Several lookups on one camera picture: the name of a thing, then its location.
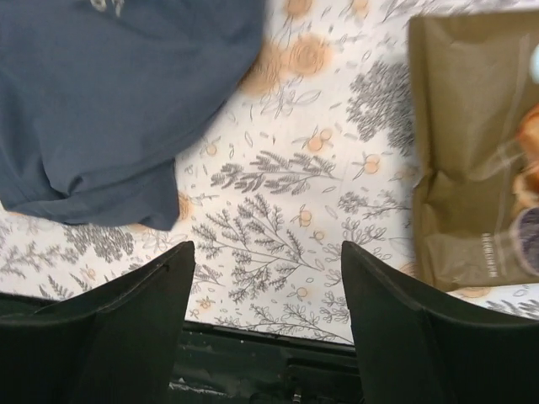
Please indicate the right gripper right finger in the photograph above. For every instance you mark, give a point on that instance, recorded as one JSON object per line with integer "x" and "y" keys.
{"x": 416, "y": 344}

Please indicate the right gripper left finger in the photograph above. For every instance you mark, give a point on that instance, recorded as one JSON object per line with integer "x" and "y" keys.
{"x": 112, "y": 344}

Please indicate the navy blue printed t-shirt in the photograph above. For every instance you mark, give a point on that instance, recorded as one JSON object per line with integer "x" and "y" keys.
{"x": 99, "y": 97}

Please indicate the floral patterned table mat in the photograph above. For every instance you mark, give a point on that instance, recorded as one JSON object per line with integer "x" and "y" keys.
{"x": 315, "y": 149}

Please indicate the cassava chips bag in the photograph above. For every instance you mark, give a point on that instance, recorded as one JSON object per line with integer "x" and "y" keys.
{"x": 475, "y": 208}

